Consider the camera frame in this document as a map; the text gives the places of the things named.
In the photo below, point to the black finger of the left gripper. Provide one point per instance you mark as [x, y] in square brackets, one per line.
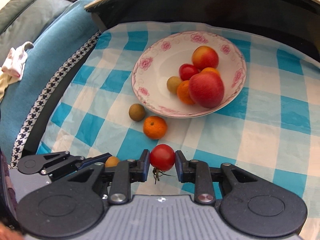
[89, 161]

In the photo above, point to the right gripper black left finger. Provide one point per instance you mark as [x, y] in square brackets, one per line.
[120, 177]

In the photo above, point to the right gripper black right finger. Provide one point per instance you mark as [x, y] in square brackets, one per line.
[200, 174]

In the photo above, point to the yellow loquat fruit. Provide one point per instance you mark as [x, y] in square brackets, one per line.
[112, 161]

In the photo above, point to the red tomato with stem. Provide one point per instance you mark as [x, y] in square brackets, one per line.
[162, 158]

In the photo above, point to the orange mandarin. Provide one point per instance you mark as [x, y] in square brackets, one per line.
[155, 127]
[211, 70]
[183, 93]

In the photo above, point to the brown longan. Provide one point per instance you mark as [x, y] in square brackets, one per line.
[137, 112]

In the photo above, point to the large red apple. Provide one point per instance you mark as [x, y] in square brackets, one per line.
[206, 89]

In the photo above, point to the tan longan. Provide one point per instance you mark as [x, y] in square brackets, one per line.
[173, 83]

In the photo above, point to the red yellow peach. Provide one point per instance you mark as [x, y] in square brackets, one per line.
[204, 57]

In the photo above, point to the houndstooth stool edge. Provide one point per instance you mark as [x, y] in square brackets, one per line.
[33, 128]

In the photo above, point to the blue white checkered cloth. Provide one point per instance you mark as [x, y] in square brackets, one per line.
[271, 129]

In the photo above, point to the white pink crumpled cloth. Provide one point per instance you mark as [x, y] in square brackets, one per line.
[14, 63]

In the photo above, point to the teal sofa blanket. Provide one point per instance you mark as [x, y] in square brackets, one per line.
[55, 52]

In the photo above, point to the white plate pink flowers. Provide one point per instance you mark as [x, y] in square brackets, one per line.
[162, 60]

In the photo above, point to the grey sofa cushion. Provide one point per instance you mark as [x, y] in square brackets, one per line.
[25, 20]

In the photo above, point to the dark coffee table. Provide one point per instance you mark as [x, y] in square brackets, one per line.
[291, 22]

